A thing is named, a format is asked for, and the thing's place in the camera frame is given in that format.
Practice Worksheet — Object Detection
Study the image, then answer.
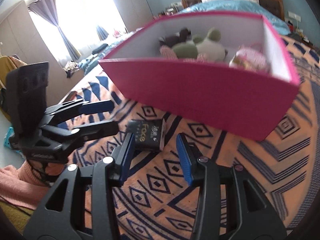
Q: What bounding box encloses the black Face tissue pack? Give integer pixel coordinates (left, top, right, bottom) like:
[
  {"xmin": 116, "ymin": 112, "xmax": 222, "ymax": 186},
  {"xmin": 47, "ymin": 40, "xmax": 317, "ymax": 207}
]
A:
[{"xmin": 126, "ymin": 119, "xmax": 166, "ymax": 152}]

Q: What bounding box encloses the brown knitted teddy bear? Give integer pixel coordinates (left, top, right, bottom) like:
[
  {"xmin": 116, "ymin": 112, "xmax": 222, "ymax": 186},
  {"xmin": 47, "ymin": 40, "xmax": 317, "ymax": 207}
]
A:
[{"xmin": 159, "ymin": 46, "xmax": 208, "ymax": 62}]

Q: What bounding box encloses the dark brown plush toy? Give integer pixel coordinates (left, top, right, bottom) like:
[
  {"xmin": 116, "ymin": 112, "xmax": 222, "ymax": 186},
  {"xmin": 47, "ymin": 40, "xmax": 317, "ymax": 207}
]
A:
[{"xmin": 158, "ymin": 28, "xmax": 191, "ymax": 48}]

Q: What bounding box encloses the green turtle plush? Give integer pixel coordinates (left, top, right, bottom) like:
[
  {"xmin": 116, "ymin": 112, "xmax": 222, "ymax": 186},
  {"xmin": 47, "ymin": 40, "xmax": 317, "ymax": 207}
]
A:
[{"xmin": 172, "ymin": 27, "xmax": 228, "ymax": 62}]

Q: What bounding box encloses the pink silk drawstring pouch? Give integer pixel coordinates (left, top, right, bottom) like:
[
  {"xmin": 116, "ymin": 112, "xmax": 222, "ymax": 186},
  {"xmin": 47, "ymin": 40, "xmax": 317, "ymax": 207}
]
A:
[{"xmin": 229, "ymin": 43, "xmax": 271, "ymax": 74}]

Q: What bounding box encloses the pink sleeved left forearm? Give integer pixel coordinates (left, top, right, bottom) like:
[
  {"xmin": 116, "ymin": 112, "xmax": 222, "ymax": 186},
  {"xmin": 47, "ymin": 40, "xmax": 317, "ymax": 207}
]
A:
[{"xmin": 1, "ymin": 161, "xmax": 50, "ymax": 210}]

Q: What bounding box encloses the orange patterned blanket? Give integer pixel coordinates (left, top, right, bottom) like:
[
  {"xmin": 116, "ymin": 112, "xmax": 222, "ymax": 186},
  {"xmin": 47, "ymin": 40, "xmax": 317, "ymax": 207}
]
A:
[{"xmin": 60, "ymin": 35, "xmax": 320, "ymax": 240}]

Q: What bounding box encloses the left purple curtain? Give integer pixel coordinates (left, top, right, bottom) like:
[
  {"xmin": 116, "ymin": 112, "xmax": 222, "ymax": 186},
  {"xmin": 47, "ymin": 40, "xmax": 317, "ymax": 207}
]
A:
[{"xmin": 29, "ymin": 0, "xmax": 81, "ymax": 61}]

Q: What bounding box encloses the pink cardboard box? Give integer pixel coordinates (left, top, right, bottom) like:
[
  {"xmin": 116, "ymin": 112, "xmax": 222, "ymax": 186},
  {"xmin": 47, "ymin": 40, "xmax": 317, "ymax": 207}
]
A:
[{"xmin": 100, "ymin": 11, "xmax": 300, "ymax": 140}]

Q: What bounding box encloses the right wooden nightstand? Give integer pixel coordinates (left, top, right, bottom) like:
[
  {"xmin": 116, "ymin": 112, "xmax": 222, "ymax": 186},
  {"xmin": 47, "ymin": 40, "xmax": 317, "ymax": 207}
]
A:
[{"xmin": 291, "ymin": 32, "xmax": 319, "ymax": 53}]

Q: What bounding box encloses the blue duvet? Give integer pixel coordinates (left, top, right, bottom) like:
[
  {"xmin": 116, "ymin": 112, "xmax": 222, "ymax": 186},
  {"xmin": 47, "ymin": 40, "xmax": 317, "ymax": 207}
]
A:
[{"xmin": 77, "ymin": 0, "xmax": 292, "ymax": 75}]

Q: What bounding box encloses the black camera box left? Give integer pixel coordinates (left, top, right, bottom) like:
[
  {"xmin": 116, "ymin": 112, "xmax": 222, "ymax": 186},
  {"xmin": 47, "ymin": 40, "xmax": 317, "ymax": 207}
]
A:
[{"xmin": 6, "ymin": 62, "xmax": 49, "ymax": 135}]

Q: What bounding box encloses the white wall socket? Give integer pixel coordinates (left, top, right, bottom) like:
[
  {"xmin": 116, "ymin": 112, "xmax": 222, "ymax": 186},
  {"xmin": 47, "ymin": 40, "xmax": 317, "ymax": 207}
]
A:
[{"xmin": 288, "ymin": 11, "xmax": 301, "ymax": 22}]

